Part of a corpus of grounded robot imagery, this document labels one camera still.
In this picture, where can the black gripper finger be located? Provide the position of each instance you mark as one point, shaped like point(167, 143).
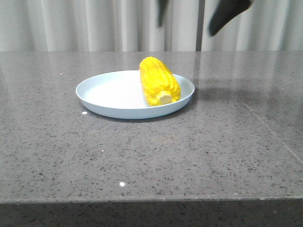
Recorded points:
point(162, 6)
point(225, 12)

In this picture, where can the yellow corn cob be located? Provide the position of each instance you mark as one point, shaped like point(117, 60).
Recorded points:
point(159, 85)

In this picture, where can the light blue round plate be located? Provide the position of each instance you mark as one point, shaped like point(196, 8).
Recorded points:
point(119, 95)

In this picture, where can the white pleated curtain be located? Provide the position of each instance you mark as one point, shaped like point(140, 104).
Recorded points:
point(132, 25)

